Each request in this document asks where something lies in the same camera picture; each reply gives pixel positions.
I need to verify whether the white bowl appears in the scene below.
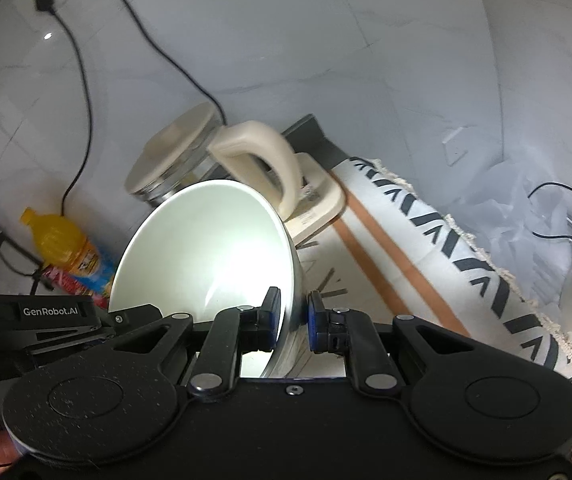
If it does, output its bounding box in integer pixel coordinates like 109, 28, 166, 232
108, 179, 297, 378

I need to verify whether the orange juice bottle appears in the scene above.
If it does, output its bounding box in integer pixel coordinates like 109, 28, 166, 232
20, 207, 117, 306

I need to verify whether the red drink can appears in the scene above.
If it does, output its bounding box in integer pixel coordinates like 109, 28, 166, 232
41, 265, 114, 311

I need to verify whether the cream kettle base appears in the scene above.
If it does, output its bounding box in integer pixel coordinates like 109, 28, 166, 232
280, 152, 347, 242

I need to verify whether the glass kettle with cream handle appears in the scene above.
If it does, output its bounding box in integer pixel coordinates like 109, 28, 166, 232
125, 101, 303, 222

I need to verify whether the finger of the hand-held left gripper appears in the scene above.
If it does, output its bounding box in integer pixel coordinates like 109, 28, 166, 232
97, 305, 165, 335

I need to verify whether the white wall switch plate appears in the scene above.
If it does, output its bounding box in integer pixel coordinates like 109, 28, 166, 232
440, 127, 472, 166

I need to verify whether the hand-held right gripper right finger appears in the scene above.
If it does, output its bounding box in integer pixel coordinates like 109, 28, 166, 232
307, 290, 467, 396

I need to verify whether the patterned white table cloth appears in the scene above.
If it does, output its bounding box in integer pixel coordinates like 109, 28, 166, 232
290, 156, 572, 397

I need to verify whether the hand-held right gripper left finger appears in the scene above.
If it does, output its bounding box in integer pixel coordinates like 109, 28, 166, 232
111, 286, 283, 397

